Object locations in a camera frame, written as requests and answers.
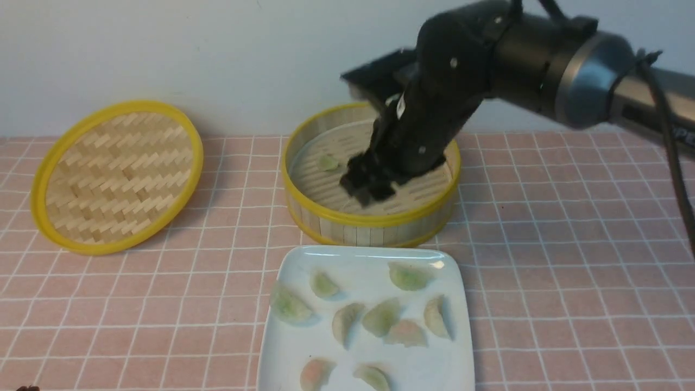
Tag small green dumpling in steamer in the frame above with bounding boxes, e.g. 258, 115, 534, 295
316, 154, 340, 172

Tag green dumpling plate left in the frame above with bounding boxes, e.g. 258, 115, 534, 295
270, 282, 314, 326

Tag white square plate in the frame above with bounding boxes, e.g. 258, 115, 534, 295
257, 247, 476, 390

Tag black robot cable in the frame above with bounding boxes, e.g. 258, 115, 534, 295
635, 49, 695, 256

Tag yellow-rimmed bamboo steamer basket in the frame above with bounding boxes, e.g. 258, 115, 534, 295
281, 103, 462, 247

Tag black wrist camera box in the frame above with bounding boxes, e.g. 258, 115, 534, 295
340, 48, 418, 113

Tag green dumpling plate bottom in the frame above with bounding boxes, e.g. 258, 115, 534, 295
353, 364, 391, 391

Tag pink dumpling plate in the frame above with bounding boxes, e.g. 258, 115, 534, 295
299, 358, 337, 391
384, 319, 428, 348

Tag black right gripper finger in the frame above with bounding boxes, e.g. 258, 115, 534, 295
362, 175, 395, 208

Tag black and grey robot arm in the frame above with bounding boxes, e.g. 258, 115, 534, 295
340, 1, 664, 207

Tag green dumpling plate top right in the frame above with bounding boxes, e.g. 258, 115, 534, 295
389, 262, 434, 292

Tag beige dumpling plate right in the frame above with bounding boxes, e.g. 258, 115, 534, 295
424, 295, 451, 340

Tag pink dumpling plate bottom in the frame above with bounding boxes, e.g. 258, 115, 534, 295
299, 358, 337, 391

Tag green dumpling plate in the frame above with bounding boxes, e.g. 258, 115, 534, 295
353, 364, 391, 391
389, 262, 434, 292
270, 282, 314, 326

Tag pink checkered tablecloth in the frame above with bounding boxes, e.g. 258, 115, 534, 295
1, 132, 694, 390

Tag small green dumpling on plate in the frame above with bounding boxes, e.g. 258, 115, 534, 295
309, 270, 340, 299

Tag pink dumpling plate centre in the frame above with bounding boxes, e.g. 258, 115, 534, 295
384, 319, 428, 348

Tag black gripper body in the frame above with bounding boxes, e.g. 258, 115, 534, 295
369, 10, 502, 185

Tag dark object at table edge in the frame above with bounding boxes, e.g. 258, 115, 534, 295
16, 384, 41, 391

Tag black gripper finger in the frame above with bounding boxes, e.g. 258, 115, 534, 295
340, 154, 375, 199

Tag beige dumpling plate centre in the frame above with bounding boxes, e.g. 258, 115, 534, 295
332, 302, 365, 349

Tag beige dumpling plate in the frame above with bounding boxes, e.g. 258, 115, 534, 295
332, 302, 365, 349
424, 295, 451, 340

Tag yellow-rimmed bamboo steamer lid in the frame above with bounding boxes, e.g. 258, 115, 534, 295
30, 100, 204, 256

